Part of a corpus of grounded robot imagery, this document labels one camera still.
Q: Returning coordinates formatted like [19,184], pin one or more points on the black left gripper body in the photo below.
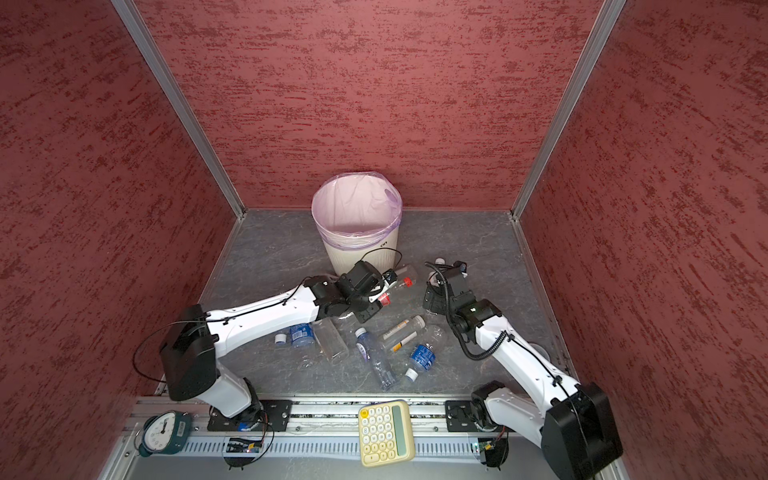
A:
[362,307]

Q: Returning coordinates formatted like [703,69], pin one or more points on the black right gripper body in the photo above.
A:
[439,304]

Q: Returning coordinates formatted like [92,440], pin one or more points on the clear bottle red cap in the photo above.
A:
[399,284]

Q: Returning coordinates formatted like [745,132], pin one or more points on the clear square plastic bottle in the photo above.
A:
[330,341]

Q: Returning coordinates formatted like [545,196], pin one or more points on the tall clear bottle purple label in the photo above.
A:
[375,356]

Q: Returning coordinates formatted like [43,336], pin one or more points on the clear bottle orange label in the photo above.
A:
[403,333]

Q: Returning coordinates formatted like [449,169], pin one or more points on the small bottle blue label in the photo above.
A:
[297,336]
[424,355]

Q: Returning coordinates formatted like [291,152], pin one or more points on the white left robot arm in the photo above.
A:
[193,346]

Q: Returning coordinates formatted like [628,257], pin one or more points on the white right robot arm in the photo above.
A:
[572,423]

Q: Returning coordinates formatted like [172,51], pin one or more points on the cream ribbed waste bin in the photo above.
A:
[382,256]

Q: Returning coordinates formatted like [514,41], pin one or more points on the pink bin liner bag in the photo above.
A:
[356,210]

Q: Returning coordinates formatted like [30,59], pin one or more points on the yellow calculator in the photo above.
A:
[385,434]

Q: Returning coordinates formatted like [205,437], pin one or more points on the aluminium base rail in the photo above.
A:
[324,427]

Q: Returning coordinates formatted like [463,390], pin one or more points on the aluminium corner post right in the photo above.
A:
[601,30]

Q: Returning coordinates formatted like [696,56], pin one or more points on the aluminium corner post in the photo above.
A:
[131,18]
[601,30]

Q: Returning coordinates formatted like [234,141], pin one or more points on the aluminium corner post left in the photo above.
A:
[131,18]

